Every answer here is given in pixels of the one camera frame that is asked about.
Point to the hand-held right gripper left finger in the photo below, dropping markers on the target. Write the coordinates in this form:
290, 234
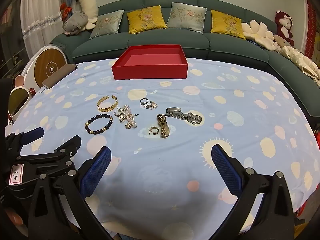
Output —
96, 172

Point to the yellow embroidered pillow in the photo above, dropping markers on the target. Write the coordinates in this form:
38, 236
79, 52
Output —
227, 23
146, 20

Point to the silver metal watch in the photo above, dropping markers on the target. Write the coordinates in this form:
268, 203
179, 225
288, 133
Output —
185, 116

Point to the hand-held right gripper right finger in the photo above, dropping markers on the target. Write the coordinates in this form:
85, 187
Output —
226, 170

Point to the white sheer curtain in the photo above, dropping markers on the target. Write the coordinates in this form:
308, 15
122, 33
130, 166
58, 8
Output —
40, 17

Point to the red wall hanging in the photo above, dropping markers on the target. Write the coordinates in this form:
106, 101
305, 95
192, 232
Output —
312, 25

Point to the cream down quilt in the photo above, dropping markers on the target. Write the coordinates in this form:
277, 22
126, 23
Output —
300, 60

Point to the grey embroidered pillow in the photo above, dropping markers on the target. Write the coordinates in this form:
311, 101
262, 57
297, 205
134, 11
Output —
186, 17
107, 23

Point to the red cardboard box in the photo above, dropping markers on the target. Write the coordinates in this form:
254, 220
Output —
150, 66

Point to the gold watch band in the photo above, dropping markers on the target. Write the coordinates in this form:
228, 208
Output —
165, 131

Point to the blue printed tablecloth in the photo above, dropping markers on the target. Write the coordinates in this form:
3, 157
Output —
162, 180

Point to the white flower cushion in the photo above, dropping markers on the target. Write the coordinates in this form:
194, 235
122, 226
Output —
260, 35

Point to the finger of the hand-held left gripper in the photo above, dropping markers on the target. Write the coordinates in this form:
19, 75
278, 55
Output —
32, 133
67, 145

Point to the green sofa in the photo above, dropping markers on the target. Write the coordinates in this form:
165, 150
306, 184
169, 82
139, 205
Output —
162, 43

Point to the brown cardboard sheet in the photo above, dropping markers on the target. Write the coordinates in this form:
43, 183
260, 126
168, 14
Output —
60, 76

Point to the person's left hand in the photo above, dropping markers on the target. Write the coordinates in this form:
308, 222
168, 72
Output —
15, 216

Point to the red monkey plush toy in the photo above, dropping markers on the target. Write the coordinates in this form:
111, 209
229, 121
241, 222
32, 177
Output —
283, 26

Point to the red curtain bow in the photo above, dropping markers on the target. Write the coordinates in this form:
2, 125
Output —
66, 8

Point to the grey pig plush toy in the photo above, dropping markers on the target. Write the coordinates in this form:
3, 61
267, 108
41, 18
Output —
75, 22

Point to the white round device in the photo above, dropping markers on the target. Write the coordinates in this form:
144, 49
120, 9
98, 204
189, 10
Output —
18, 100

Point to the white long plush toy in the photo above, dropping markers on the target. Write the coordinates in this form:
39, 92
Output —
87, 2

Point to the white exercise machine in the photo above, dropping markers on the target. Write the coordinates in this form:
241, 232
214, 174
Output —
50, 66

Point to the gold hoop earring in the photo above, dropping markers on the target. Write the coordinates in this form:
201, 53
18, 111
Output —
155, 131

